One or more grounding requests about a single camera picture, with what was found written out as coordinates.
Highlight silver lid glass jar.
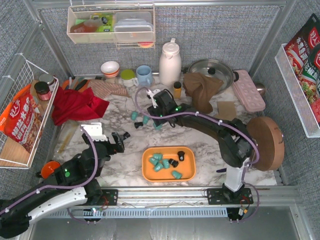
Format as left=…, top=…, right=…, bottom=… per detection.
left=39, top=73, right=55, bottom=86

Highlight clear plastic food container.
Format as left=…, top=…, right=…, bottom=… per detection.
left=113, top=11, right=154, bottom=43

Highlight black coffee capsule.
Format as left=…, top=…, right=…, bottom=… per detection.
left=177, top=151, right=185, bottom=162
left=134, top=122, right=144, bottom=129
left=123, top=132, right=131, bottom=140
left=168, top=158, right=179, bottom=168

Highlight orange spice bottle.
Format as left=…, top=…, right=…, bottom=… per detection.
left=173, top=81, right=182, bottom=99

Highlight brown cloth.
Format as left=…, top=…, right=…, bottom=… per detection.
left=183, top=72, right=224, bottom=114

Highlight orange cup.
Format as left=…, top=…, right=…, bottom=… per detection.
left=40, top=160, right=61, bottom=179

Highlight red snack bag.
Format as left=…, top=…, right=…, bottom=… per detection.
left=0, top=84, right=43, bottom=153

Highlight red lid glass jar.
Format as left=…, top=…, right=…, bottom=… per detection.
left=34, top=81, right=52, bottom=101

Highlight steel pot with lid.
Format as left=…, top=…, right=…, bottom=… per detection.
left=183, top=59, right=240, bottom=95

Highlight orange plastic tray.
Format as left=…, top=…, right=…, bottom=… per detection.
left=142, top=146, right=196, bottom=182

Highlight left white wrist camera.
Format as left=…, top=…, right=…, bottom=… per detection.
left=80, top=122, right=109, bottom=142

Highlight teal coffee capsule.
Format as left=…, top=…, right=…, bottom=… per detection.
left=171, top=170, right=182, bottom=180
left=162, top=159, right=170, bottom=169
left=131, top=111, right=139, bottom=121
left=153, top=123, right=162, bottom=131
left=149, top=157, right=159, bottom=166
left=153, top=162, right=164, bottom=172
left=152, top=153, right=163, bottom=161
left=142, top=115, right=150, bottom=125

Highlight white thermos jug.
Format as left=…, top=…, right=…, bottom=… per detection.
left=159, top=38, right=182, bottom=87

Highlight white orange striped bowl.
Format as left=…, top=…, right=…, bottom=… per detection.
left=100, top=61, right=120, bottom=78

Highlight green lid white cup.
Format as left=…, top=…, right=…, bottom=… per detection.
left=120, top=69, right=139, bottom=88

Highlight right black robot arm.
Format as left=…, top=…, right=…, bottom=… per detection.
left=146, top=89, right=254, bottom=203

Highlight red cloth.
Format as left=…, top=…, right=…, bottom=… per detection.
left=51, top=87, right=110, bottom=126

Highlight cream wall shelf basket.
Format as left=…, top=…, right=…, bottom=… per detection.
left=66, top=2, right=156, bottom=48

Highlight blue mug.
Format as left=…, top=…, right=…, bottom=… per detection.
left=136, top=65, right=154, bottom=87

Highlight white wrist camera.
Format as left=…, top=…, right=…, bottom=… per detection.
left=146, top=89, right=161, bottom=103
left=80, top=122, right=109, bottom=142

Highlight purple handled knife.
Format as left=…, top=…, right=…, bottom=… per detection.
left=216, top=168, right=227, bottom=173

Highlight striped beige cloth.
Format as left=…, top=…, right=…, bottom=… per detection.
left=88, top=79, right=130, bottom=99

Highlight pink egg tray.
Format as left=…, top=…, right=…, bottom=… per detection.
left=232, top=69, right=266, bottom=113

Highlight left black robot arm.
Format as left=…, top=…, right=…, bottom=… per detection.
left=0, top=132, right=130, bottom=239

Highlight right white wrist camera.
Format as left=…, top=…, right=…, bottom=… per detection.
left=146, top=89, right=161, bottom=103

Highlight white wire wall basket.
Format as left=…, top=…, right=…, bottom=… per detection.
left=0, top=58, right=59, bottom=169

